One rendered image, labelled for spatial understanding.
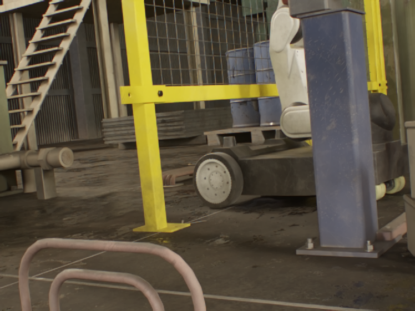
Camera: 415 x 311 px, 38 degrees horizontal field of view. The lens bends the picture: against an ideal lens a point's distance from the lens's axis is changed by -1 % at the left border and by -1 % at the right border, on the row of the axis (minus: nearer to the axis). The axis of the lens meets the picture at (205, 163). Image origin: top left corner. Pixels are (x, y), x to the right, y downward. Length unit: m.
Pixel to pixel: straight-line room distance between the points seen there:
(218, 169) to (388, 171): 0.58
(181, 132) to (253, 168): 5.00
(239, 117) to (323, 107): 5.50
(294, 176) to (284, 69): 0.41
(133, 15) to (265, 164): 0.68
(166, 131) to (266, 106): 1.45
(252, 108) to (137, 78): 5.00
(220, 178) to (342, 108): 0.89
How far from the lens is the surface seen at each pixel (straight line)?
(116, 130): 7.72
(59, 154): 2.99
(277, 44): 2.21
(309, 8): 1.42
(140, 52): 1.85
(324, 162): 1.40
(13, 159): 3.18
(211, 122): 7.57
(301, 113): 2.16
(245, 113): 6.82
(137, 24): 1.86
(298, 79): 2.22
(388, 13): 4.07
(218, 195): 2.19
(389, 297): 1.10
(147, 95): 1.84
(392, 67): 4.04
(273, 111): 6.31
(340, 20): 1.38
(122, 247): 0.57
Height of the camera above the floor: 0.34
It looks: 5 degrees down
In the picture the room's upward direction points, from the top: 6 degrees counter-clockwise
